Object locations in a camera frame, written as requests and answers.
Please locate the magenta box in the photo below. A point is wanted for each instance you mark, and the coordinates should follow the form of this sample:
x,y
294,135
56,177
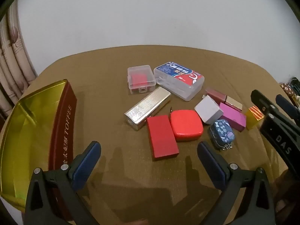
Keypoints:
x,y
234,118

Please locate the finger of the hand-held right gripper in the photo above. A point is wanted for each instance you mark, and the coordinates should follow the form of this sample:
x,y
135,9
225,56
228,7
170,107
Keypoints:
x,y
286,104
261,100

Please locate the maroon gold lipstick box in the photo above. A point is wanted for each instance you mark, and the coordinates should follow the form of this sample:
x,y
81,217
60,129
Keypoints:
x,y
218,95

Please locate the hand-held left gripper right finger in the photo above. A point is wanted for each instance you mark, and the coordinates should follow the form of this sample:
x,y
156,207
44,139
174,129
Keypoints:
x,y
211,166

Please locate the beige curtain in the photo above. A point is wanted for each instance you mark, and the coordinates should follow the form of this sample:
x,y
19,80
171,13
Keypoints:
x,y
14,51

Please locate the silver ribbed case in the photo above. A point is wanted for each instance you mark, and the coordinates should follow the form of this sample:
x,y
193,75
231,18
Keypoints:
x,y
147,107

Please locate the yellow red striped box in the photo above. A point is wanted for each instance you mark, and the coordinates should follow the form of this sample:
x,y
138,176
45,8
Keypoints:
x,y
253,118

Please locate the small clear plastic box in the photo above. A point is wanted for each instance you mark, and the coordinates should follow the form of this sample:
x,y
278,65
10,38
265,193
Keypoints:
x,y
140,78

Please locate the patterned cloth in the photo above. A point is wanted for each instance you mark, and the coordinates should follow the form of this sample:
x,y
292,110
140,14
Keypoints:
x,y
288,88

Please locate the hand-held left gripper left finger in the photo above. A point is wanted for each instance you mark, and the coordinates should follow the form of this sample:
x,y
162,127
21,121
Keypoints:
x,y
86,164

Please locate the gold tin box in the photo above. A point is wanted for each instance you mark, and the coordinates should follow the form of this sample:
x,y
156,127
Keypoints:
x,y
30,133

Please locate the white cube box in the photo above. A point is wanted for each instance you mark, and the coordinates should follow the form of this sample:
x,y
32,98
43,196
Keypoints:
x,y
207,109

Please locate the red rounded square case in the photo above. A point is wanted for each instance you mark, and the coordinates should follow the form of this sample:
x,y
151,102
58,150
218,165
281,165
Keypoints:
x,y
186,125

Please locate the clear box with blue label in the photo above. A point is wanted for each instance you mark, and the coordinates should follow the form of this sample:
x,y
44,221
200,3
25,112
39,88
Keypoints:
x,y
178,79

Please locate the blue patterned pouch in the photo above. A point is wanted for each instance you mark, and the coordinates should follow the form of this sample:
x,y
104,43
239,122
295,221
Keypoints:
x,y
221,131

